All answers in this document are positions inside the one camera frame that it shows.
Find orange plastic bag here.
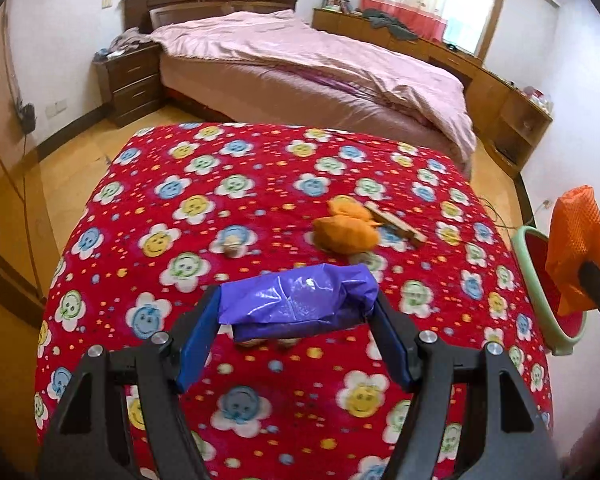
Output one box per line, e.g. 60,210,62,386
545,185,600,316

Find purple plastic bag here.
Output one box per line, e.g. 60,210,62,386
219,263,379,341

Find orange mesh knotted bag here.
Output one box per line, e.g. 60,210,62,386
312,195,380,256

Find small wooden piece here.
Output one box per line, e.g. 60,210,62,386
364,200,427,247

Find red bin with green rim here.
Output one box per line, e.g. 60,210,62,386
512,226,586,356

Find peanut shell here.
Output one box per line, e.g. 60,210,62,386
222,235,242,258

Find red floral smiley quilt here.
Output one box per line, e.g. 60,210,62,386
34,124,560,479

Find corner wooden shelf unit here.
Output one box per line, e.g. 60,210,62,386
483,90,553,179

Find wooden wardrobe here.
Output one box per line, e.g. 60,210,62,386
0,6,43,327

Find long wooden desk cabinet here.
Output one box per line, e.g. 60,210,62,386
311,8,510,139

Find dark wooden nightstand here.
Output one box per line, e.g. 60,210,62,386
93,44,163,128

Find pink bed duvet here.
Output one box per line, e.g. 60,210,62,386
151,10,476,168

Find dark clothes on desk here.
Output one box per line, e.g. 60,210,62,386
362,8,418,41

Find dark wooden bed headboard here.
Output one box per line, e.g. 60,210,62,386
122,0,301,35

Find black cable coil on floor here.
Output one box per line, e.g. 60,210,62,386
477,196,554,233

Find black charger on wall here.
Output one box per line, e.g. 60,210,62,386
16,102,36,136

